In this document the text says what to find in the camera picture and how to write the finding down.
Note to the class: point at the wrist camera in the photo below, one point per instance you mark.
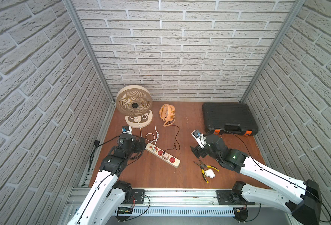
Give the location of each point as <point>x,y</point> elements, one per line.
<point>199,137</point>
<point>126,130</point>

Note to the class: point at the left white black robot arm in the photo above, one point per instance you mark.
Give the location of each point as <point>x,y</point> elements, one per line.
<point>108,192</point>

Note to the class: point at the black plastic tool case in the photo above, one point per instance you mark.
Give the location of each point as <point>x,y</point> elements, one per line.
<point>237,118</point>

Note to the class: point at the yellow handled pliers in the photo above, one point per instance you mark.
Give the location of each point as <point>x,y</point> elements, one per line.
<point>204,167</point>

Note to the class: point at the small orange desk fan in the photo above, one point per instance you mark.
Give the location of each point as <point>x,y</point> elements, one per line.
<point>167,114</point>

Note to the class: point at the left small circuit board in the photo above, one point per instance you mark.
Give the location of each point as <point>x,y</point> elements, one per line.
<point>124,211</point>

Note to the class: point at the white pipe elbow fitting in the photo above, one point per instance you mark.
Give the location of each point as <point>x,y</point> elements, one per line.
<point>210,173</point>

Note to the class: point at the right small round controller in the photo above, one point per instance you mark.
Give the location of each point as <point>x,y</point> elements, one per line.
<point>240,214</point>

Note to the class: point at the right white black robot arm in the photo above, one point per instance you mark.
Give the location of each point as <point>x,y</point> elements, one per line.
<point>301,199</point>

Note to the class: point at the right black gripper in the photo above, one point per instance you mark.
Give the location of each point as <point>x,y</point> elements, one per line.
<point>194,150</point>

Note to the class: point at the large beige desk fan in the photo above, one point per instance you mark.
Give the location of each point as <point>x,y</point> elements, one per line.
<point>135,102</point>

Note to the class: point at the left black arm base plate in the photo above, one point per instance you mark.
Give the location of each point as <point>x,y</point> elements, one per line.
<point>136,196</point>

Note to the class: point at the aluminium front frame rail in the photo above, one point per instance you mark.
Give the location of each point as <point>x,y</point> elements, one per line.
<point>181,197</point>

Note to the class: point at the beige red power strip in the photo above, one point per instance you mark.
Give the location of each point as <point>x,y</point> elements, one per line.
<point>161,154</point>

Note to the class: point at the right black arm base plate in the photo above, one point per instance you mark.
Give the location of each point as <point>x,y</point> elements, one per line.
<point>228,197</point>

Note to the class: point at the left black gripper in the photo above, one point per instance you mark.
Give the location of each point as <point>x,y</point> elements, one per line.
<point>138,144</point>

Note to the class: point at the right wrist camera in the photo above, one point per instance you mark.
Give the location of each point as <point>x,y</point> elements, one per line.
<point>199,137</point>

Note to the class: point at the white slotted cable duct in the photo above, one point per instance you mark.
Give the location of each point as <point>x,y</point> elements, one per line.
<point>180,212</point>

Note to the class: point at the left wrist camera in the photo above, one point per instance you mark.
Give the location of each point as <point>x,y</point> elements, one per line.
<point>126,130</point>

